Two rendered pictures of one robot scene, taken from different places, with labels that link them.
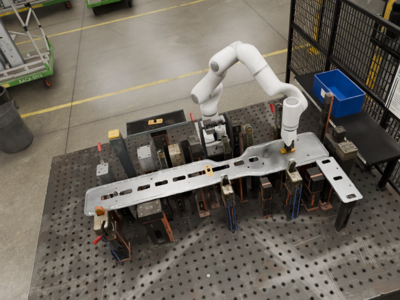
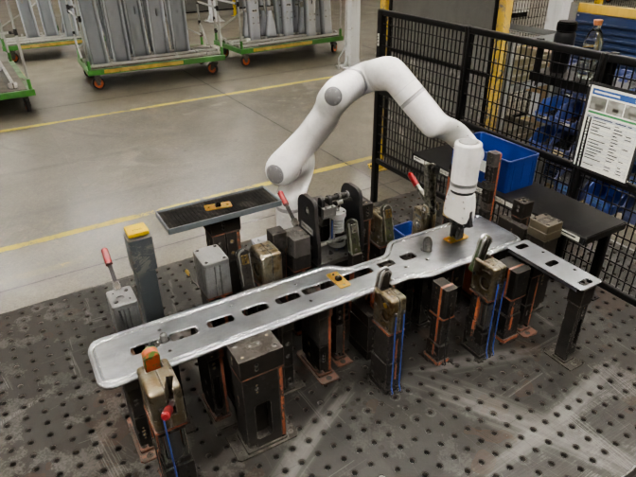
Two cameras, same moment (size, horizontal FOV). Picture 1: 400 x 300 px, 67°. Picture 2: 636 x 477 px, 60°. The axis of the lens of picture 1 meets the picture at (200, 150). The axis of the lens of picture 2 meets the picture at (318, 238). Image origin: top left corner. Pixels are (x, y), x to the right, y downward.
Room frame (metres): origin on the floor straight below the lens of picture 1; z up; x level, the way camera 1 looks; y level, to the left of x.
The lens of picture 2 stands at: (-0.07, 0.62, 1.93)
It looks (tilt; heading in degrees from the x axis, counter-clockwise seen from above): 30 degrees down; 334
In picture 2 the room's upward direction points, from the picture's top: 1 degrees counter-clockwise
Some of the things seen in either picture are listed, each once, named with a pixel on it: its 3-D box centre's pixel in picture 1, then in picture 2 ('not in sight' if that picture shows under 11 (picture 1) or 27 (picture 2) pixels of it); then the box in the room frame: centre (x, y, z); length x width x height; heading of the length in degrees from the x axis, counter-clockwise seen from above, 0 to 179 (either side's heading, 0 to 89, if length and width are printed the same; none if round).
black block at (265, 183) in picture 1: (265, 199); (441, 322); (0.98, -0.31, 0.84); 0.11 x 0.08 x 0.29; 4
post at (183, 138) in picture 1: (188, 160); (279, 282); (1.34, 0.08, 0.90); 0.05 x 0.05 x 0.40; 4
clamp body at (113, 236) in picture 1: (113, 237); (170, 432); (0.90, 0.55, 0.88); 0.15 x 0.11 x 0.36; 4
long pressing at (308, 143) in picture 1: (205, 172); (333, 284); (1.12, -0.01, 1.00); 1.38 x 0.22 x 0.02; 94
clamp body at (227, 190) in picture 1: (229, 206); (387, 339); (0.96, -0.10, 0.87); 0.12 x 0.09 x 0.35; 4
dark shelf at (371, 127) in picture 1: (341, 110); (503, 185); (1.39, -0.91, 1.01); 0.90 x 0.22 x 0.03; 4
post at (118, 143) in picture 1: (125, 160); (149, 294); (1.43, 0.49, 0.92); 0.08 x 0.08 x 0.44; 4
